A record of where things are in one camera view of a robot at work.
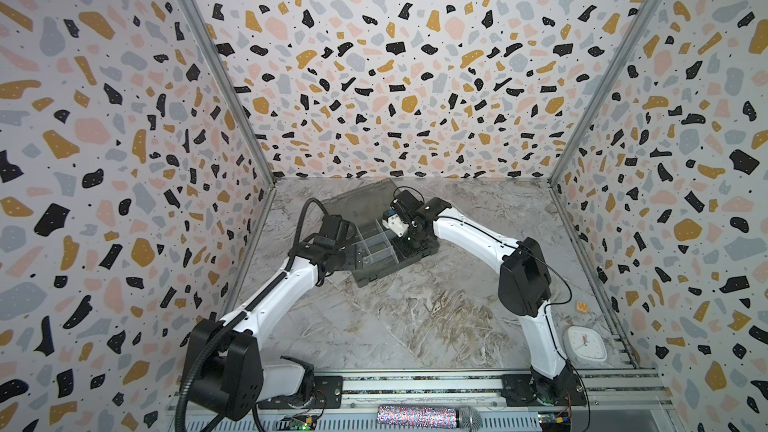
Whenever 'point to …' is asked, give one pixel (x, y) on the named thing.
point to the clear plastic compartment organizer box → (386, 252)
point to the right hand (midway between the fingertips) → (393, 248)
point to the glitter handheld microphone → (428, 417)
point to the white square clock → (583, 344)
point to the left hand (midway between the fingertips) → (345, 252)
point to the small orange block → (582, 307)
